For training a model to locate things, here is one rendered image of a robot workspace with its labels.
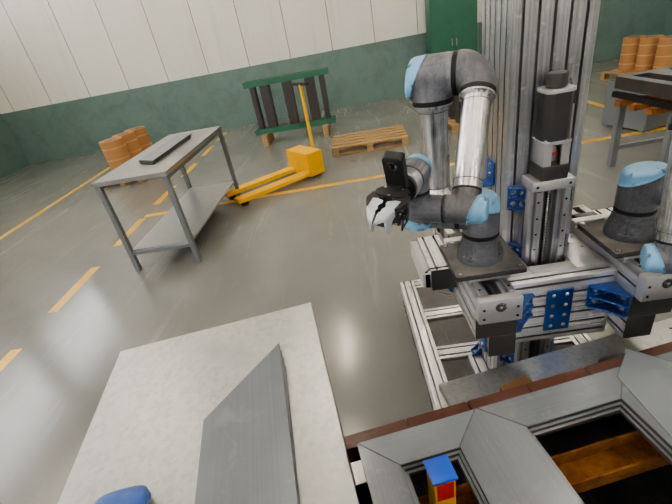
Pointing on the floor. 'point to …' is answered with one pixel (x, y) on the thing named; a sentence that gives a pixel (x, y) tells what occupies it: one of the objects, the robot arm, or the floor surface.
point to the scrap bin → (631, 113)
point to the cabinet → (451, 25)
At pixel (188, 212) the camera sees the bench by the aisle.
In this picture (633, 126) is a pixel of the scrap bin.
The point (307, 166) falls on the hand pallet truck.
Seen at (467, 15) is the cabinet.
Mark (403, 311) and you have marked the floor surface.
